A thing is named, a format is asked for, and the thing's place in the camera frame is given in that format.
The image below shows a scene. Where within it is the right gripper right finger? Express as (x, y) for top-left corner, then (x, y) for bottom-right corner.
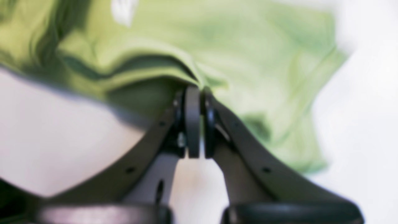
(201, 87), (364, 224)

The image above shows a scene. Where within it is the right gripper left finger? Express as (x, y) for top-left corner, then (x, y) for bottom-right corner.
(1, 86), (201, 224)

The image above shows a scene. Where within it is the green T-shirt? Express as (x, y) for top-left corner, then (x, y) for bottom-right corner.
(1, 0), (347, 173)

